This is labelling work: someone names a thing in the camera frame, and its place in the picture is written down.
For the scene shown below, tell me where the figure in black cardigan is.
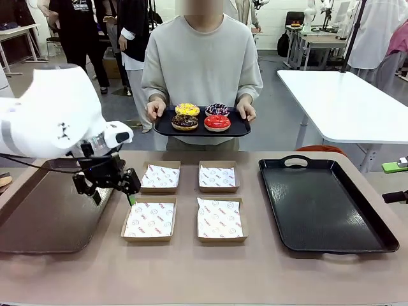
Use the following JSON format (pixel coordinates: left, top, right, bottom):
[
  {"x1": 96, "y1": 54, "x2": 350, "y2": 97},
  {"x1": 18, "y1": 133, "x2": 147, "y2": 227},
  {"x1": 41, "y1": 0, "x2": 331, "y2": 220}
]
[{"x1": 116, "y1": 0, "x2": 164, "y2": 133}]

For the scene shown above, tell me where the dark navy serving tray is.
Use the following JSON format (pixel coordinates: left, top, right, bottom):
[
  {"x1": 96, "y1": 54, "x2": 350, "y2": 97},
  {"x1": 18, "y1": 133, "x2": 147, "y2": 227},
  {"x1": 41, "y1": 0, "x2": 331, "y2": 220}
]
[{"x1": 153, "y1": 105, "x2": 252, "y2": 138}]

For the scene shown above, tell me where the person in beige sweatshirt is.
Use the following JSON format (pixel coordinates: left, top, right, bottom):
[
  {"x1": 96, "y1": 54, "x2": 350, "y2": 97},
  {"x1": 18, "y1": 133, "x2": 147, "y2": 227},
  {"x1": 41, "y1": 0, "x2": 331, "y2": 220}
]
[{"x1": 141, "y1": 0, "x2": 264, "y2": 151}]

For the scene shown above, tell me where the grey workbench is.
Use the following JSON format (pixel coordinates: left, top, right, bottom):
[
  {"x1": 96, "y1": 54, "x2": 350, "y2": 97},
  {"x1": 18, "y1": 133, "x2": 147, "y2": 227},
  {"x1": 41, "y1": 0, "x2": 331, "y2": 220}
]
[{"x1": 284, "y1": 24, "x2": 349, "y2": 71}]

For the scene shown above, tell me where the red glazed donut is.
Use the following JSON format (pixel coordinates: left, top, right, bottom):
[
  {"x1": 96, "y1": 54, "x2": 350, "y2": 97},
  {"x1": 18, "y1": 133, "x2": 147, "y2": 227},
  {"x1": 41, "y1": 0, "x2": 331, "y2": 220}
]
[{"x1": 203, "y1": 114, "x2": 231, "y2": 133}]

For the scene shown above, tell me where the person in black clothes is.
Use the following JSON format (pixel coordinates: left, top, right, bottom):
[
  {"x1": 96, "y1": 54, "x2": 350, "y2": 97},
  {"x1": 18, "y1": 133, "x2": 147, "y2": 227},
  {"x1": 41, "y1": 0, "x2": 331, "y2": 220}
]
[{"x1": 47, "y1": 0, "x2": 111, "y2": 96}]

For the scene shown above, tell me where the brown plastic tray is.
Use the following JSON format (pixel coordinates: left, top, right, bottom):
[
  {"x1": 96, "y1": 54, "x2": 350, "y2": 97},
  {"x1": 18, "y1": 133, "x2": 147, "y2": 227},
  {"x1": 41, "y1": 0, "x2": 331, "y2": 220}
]
[{"x1": 0, "y1": 158, "x2": 126, "y2": 255}]

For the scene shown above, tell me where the white printed paper liner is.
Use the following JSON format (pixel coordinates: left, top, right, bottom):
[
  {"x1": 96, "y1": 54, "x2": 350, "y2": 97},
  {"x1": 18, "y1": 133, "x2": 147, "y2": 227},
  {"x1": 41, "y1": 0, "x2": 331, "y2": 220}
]
[
  {"x1": 199, "y1": 166, "x2": 237, "y2": 188},
  {"x1": 123, "y1": 201, "x2": 175, "y2": 238},
  {"x1": 196, "y1": 197, "x2": 244, "y2": 239},
  {"x1": 140, "y1": 163, "x2": 180, "y2": 189}
]

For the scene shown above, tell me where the person's right hand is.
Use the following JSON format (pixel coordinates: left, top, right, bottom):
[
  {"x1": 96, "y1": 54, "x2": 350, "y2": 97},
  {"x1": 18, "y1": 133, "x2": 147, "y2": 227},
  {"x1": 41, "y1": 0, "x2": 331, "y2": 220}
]
[{"x1": 145, "y1": 100, "x2": 167, "y2": 122}]

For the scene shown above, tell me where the white desk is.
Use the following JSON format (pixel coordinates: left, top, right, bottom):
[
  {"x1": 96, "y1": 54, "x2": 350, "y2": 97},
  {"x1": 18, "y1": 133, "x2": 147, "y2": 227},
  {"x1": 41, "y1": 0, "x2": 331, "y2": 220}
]
[{"x1": 0, "y1": 24, "x2": 43, "y2": 77}]

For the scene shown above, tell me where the person's left hand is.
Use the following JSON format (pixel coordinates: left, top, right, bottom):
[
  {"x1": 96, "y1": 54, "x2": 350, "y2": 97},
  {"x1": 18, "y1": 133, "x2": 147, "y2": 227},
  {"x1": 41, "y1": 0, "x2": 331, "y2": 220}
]
[{"x1": 237, "y1": 98, "x2": 258, "y2": 123}]

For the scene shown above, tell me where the orange stool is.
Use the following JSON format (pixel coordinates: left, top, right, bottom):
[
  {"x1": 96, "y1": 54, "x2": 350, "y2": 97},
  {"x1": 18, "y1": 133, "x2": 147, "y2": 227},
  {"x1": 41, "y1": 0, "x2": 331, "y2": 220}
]
[{"x1": 295, "y1": 145, "x2": 348, "y2": 157}]

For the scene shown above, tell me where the pink garment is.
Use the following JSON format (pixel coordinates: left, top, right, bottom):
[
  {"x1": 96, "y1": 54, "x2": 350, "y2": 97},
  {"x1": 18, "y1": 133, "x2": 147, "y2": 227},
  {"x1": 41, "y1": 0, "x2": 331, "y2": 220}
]
[{"x1": 386, "y1": 24, "x2": 408, "y2": 62}]

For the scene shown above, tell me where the black office chair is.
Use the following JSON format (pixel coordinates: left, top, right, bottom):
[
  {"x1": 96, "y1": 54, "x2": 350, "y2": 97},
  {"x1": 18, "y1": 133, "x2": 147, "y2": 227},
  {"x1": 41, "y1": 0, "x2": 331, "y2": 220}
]
[{"x1": 285, "y1": 11, "x2": 305, "y2": 27}]

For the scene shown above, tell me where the white cylindrical pedestal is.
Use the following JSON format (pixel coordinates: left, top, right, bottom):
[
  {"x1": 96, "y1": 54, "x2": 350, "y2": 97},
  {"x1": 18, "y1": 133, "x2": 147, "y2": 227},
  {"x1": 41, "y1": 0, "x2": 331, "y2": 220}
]
[{"x1": 0, "y1": 63, "x2": 15, "y2": 99}]

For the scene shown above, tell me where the white table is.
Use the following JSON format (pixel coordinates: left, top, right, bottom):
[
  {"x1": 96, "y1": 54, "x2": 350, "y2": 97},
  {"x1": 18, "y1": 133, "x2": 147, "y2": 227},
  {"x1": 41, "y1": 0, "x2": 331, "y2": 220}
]
[{"x1": 276, "y1": 69, "x2": 408, "y2": 175}]

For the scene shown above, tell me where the cardboard carton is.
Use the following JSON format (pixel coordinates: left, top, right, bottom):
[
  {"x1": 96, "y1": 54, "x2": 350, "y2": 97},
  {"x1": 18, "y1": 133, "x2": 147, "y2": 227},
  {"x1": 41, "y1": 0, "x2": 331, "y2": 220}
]
[{"x1": 102, "y1": 47, "x2": 122, "y2": 79}]

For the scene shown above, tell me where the chocolate nut donut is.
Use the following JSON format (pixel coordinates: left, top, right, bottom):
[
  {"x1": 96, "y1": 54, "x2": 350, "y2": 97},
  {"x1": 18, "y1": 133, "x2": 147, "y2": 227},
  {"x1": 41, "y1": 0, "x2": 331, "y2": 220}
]
[{"x1": 171, "y1": 113, "x2": 200, "y2": 132}]

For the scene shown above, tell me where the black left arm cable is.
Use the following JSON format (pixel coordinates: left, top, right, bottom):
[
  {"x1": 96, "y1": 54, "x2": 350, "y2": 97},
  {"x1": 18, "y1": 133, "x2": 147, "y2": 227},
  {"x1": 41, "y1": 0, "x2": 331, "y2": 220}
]
[{"x1": 0, "y1": 152, "x2": 80, "y2": 175}]

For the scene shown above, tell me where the brown cardboard food box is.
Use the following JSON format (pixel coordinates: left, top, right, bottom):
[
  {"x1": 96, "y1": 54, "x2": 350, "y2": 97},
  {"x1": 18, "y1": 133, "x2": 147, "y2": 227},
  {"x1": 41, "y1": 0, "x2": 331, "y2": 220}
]
[
  {"x1": 120, "y1": 196, "x2": 178, "y2": 244},
  {"x1": 198, "y1": 160, "x2": 240, "y2": 194},
  {"x1": 139, "y1": 161, "x2": 182, "y2": 194},
  {"x1": 196, "y1": 196, "x2": 249, "y2": 244}
]

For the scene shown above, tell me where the black tray with handles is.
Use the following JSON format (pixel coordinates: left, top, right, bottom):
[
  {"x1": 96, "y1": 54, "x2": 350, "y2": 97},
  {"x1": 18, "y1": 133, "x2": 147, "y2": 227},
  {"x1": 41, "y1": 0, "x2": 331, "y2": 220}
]
[{"x1": 258, "y1": 155, "x2": 400, "y2": 256}]

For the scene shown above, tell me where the person's left forearm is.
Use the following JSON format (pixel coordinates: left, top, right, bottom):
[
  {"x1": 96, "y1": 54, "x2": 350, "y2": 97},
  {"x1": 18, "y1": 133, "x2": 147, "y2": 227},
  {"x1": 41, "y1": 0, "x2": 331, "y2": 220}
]
[{"x1": 237, "y1": 75, "x2": 264, "y2": 101}]

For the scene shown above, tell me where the black backpack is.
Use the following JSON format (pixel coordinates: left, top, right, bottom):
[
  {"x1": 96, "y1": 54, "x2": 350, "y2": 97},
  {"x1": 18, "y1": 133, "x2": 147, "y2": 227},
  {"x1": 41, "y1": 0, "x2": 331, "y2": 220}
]
[{"x1": 276, "y1": 31, "x2": 292, "y2": 59}]

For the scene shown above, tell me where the black stand pole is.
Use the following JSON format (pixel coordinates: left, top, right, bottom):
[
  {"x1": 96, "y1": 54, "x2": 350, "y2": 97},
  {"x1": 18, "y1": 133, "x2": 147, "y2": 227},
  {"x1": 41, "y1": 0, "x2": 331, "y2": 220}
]
[{"x1": 339, "y1": 0, "x2": 368, "y2": 74}]

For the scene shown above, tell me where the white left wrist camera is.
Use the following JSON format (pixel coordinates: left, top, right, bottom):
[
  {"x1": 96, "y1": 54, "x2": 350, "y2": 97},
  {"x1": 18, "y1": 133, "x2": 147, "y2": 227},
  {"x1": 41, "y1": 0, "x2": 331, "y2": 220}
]
[{"x1": 103, "y1": 120, "x2": 135, "y2": 150}]

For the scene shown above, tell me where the person's right forearm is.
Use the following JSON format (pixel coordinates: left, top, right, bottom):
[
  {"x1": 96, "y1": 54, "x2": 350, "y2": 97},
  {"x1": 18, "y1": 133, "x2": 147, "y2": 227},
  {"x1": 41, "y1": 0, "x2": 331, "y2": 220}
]
[{"x1": 141, "y1": 75, "x2": 169, "y2": 103}]

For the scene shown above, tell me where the tan rounded object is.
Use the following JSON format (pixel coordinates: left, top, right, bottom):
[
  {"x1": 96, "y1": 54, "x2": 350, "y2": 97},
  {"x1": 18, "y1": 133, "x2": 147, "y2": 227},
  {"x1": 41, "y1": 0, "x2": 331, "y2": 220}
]
[{"x1": 0, "y1": 171, "x2": 13, "y2": 194}]

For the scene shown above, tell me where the yellow glazed donut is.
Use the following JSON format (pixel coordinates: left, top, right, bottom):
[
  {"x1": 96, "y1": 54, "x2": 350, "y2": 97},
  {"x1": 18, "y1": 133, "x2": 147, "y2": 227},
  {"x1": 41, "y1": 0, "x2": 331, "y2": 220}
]
[{"x1": 175, "y1": 102, "x2": 201, "y2": 117}]

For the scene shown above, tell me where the purple sprinkled donut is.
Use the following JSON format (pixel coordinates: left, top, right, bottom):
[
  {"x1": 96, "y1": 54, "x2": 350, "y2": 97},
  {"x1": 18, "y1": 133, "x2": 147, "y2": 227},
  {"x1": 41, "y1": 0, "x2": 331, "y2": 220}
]
[{"x1": 205, "y1": 102, "x2": 230, "y2": 118}]

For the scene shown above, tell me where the person in cream jacket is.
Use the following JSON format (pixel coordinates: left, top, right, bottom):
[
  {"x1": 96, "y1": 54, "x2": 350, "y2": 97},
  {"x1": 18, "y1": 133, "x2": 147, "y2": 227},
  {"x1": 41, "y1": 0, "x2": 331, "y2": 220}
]
[{"x1": 222, "y1": 0, "x2": 263, "y2": 33}]

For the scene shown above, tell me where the white hanging garment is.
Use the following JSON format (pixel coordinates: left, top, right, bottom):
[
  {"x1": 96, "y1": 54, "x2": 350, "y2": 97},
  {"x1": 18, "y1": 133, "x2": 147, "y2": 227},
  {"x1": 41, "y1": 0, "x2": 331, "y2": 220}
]
[{"x1": 347, "y1": 0, "x2": 408, "y2": 69}]

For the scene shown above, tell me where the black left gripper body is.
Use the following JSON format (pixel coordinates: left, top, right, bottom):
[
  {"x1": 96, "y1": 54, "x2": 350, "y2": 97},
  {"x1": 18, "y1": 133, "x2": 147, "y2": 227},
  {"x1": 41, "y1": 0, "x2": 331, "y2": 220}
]
[{"x1": 77, "y1": 152, "x2": 126, "y2": 191}]

